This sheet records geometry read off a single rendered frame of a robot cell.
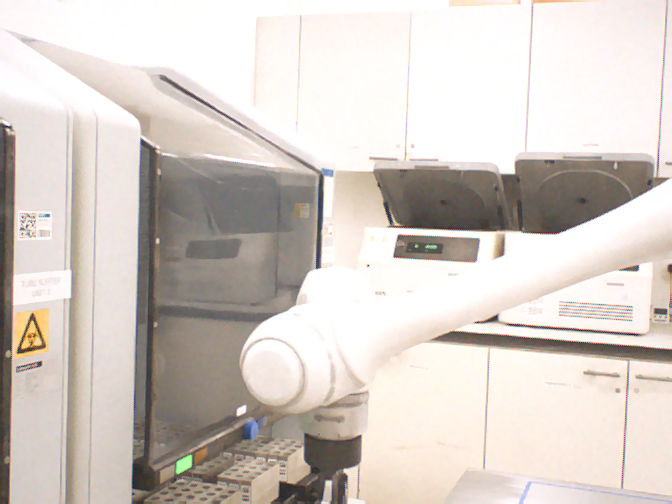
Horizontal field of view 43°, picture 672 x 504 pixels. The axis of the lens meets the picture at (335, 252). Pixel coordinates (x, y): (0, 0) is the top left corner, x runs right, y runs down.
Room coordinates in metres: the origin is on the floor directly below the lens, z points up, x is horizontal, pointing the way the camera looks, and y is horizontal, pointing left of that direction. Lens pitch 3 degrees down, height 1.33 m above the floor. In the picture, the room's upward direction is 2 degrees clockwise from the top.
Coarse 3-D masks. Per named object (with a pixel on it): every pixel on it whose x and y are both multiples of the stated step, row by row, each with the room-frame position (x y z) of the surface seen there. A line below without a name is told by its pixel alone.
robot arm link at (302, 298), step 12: (312, 276) 1.06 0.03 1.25; (324, 276) 1.05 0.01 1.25; (336, 276) 1.04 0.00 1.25; (348, 276) 1.05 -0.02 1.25; (360, 276) 1.06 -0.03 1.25; (300, 288) 1.08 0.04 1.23; (312, 288) 1.05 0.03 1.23; (324, 288) 1.04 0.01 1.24; (336, 288) 1.04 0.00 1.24; (348, 288) 1.04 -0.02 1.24; (360, 288) 1.05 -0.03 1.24; (300, 300) 1.06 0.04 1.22; (312, 300) 1.04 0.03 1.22; (360, 300) 1.04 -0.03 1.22; (372, 300) 1.07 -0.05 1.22
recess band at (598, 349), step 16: (448, 336) 3.38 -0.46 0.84; (464, 336) 3.36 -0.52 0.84; (480, 336) 3.34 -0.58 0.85; (496, 336) 3.32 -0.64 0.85; (512, 336) 3.30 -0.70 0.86; (576, 352) 3.22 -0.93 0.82; (592, 352) 3.20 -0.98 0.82; (608, 352) 3.18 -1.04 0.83; (624, 352) 3.16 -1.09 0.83; (640, 352) 3.14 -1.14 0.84; (656, 352) 3.12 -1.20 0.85
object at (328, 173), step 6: (324, 168) 1.69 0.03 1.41; (324, 174) 1.69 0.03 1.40; (330, 174) 1.72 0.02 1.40; (324, 180) 1.69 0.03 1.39; (330, 180) 1.72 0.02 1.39; (324, 186) 1.69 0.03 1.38; (330, 186) 1.72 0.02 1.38; (324, 192) 1.69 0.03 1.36; (330, 192) 1.72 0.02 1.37; (324, 198) 1.69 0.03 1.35; (330, 198) 1.72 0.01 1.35; (324, 204) 1.69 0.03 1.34; (330, 204) 1.73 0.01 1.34; (324, 210) 1.69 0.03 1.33; (330, 210) 1.73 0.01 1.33; (324, 216) 1.70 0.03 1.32; (330, 216) 1.73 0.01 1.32; (324, 222) 1.70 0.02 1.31; (330, 222) 1.73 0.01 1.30; (324, 228) 1.70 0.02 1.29; (330, 228) 1.73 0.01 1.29; (324, 234) 1.70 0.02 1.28; (330, 234) 1.73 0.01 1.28
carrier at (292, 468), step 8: (296, 448) 1.58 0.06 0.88; (280, 456) 1.53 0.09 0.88; (288, 456) 1.53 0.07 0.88; (296, 456) 1.56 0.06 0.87; (280, 464) 1.53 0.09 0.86; (288, 464) 1.52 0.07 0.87; (296, 464) 1.56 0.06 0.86; (304, 464) 1.60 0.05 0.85; (280, 472) 1.53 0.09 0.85; (288, 472) 1.52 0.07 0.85; (296, 472) 1.56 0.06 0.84; (304, 472) 1.60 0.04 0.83; (280, 480) 1.53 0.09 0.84; (288, 480) 1.53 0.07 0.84; (296, 480) 1.56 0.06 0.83
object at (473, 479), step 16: (464, 480) 1.61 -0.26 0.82; (480, 480) 1.62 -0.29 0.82; (496, 480) 1.62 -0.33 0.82; (512, 480) 1.63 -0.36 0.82; (528, 480) 1.63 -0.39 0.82; (544, 480) 1.63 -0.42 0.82; (560, 480) 1.63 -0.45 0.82; (448, 496) 1.52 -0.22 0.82; (464, 496) 1.52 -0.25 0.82; (480, 496) 1.52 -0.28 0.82; (496, 496) 1.53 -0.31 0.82; (512, 496) 1.53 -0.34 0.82; (528, 496) 1.53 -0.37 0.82; (544, 496) 1.54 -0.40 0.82; (560, 496) 1.54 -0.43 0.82; (576, 496) 1.55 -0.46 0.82; (592, 496) 1.55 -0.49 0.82; (608, 496) 1.55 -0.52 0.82; (624, 496) 1.56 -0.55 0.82; (640, 496) 1.56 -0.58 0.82; (656, 496) 1.56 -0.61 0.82
